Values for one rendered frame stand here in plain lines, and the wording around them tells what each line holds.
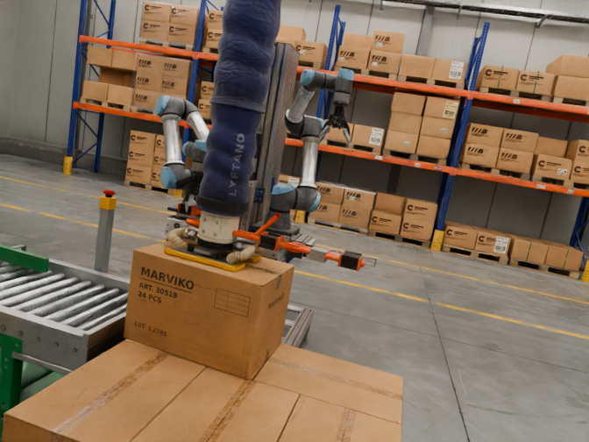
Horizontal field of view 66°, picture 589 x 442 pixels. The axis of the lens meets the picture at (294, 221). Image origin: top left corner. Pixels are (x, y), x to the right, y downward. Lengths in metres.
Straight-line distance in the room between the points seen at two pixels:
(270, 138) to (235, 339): 1.24
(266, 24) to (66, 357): 1.57
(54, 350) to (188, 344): 0.55
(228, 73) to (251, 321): 0.98
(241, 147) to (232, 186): 0.16
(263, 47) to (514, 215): 9.18
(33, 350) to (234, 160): 1.16
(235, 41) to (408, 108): 7.31
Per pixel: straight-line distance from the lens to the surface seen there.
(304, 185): 2.47
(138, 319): 2.09
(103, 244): 2.94
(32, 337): 2.23
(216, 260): 1.91
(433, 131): 9.04
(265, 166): 2.65
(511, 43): 10.83
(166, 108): 2.66
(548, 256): 9.62
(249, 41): 1.91
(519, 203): 10.67
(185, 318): 1.96
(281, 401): 1.83
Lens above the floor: 1.49
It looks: 9 degrees down
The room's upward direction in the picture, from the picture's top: 10 degrees clockwise
